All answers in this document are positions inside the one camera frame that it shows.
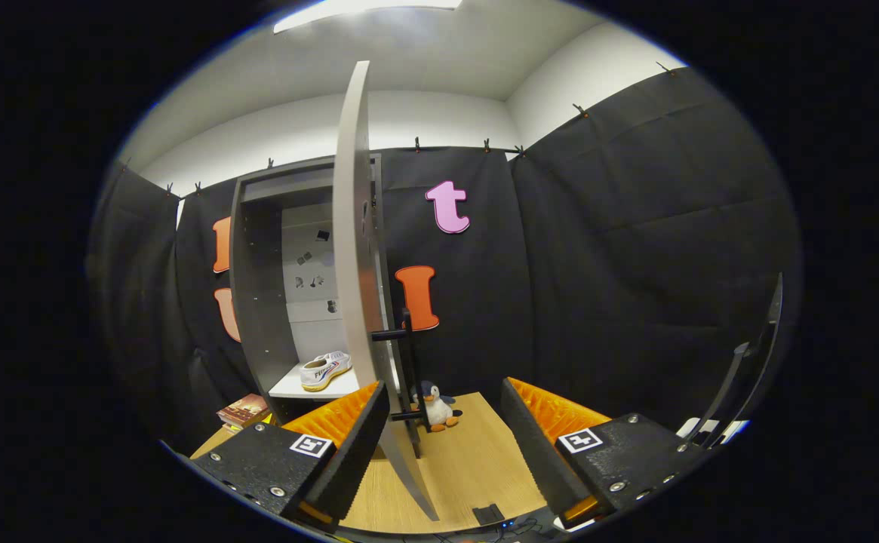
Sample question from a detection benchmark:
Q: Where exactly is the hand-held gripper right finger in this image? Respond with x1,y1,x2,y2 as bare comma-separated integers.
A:
501,376,711,529

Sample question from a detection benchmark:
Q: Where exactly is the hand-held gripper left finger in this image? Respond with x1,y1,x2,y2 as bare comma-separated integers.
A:
190,379,392,532

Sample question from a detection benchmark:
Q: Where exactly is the white canvas shoe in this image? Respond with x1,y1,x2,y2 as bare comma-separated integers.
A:
300,351,353,392

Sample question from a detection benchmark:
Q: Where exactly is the grey shoe cabinet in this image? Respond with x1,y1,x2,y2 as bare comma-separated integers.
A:
229,153,383,427

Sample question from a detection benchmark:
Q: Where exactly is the beige shoe cabinet door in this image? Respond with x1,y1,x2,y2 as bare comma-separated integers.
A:
332,60,441,523

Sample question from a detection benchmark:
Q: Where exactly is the penguin plush toy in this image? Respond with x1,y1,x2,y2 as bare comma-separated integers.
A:
411,380,464,433

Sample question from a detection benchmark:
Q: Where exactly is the brown cover book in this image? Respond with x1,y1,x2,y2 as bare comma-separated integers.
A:
217,393,272,429

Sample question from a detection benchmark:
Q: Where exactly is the black backdrop cloth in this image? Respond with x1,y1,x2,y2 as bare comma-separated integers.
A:
88,66,802,453

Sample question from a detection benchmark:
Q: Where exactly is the ceiling light panel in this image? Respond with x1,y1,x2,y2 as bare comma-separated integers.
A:
273,0,464,35

